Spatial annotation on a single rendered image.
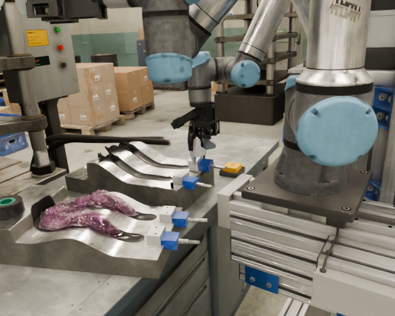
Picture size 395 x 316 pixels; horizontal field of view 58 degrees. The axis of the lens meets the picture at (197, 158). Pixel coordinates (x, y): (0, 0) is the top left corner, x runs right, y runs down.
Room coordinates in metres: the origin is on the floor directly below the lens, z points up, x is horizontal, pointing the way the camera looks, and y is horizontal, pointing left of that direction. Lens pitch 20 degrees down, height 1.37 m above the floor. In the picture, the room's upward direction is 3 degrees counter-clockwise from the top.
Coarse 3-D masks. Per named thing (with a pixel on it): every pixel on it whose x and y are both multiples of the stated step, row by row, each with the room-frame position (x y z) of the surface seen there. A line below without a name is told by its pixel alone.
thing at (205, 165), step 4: (200, 156) 1.16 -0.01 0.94; (188, 160) 1.15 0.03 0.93; (196, 160) 1.14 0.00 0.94; (200, 160) 1.16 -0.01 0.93; (204, 160) 1.16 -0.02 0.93; (208, 160) 1.15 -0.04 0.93; (212, 160) 1.15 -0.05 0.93; (188, 164) 1.15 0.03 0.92; (192, 164) 1.14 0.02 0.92; (196, 164) 1.14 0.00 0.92; (200, 164) 1.14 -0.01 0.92; (204, 164) 1.13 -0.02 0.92; (208, 164) 1.13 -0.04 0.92; (212, 164) 1.14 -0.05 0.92; (192, 168) 1.15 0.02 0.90; (196, 168) 1.14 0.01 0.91; (200, 168) 1.14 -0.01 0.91; (204, 168) 1.13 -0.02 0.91; (208, 168) 1.12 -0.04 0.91; (212, 168) 1.15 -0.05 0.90; (216, 168) 1.13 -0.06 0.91; (220, 168) 1.12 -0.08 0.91; (224, 168) 1.11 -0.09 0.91; (196, 172) 1.15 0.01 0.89; (200, 172) 1.15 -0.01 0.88
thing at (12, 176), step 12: (0, 156) 1.74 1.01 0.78; (0, 168) 1.57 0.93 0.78; (12, 168) 1.56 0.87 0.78; (24, 168) 1.55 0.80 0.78; (60, 168) 1.53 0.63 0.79; (0, 180) 1.42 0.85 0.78; (12, 180) 1.41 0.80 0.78; (24, 180) 1.41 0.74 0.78; (36, 180) 1.40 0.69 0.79; (48, 180) 1.42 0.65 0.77; (0, 192) 1.29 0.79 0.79; (12, 192) 1.28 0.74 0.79
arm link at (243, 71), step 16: (272, 0) 1.04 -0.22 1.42; (288, 0) 1.05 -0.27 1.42; (256, 16) 1.05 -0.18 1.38; (272, 16) 1.03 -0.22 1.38; (256, 32) 1.03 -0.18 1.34; (272, 32) 1.03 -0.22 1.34; (240, 48) 1.05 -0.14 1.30; (256, 48) 1.02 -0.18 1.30; (240, 64) 1.00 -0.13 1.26; (256, 64) 1.02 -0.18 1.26; (240, 80) 0.99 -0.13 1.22; (256, 80) 1.00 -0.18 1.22
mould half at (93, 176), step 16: (144, 144) 1.37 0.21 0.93; (96, 160) 1.20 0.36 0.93; (128, 160) 1.23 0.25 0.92; (160, 160) 1.30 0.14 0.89; (176, 160) 1.29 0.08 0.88; (80, 176) 1.23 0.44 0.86; (96, 176) 1.17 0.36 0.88; (112, 176) 1.13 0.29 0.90; (128, 176) 1.14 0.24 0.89; (208, 176) 1.19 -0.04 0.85; (80, 192) 1.21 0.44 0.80; (128, 192) 1.10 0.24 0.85; (144, 192) 1.07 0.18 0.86; (160, 192) 1.03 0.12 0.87; (176, 192) 1.00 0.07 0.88; (192, 192) 1.09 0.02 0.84
